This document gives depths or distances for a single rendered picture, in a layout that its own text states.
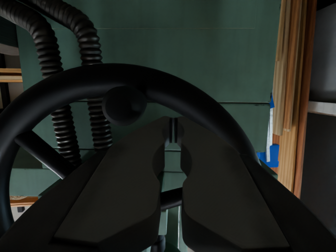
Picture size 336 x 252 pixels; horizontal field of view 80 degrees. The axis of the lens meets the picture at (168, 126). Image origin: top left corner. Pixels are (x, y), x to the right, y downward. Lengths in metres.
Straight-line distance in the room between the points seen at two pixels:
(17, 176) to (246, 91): 0.46
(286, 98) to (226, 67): 1.43
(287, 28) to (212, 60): 1.46
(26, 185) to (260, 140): 0.45
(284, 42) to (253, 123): 1.42
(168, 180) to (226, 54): 0.25
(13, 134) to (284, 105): 1.71
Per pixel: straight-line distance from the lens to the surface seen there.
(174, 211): 0.73
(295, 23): 1.78
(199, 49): 0.36
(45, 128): 0.44
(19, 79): 2.66
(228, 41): 0.37
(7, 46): 0.45
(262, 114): 0.39
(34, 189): 0.49
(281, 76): 1.76
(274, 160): 1.39
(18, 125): 0.22
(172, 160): 0.38
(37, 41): 0.28
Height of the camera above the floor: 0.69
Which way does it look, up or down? 11 degrees up
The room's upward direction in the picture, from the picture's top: 180 degrees counter-clockwise
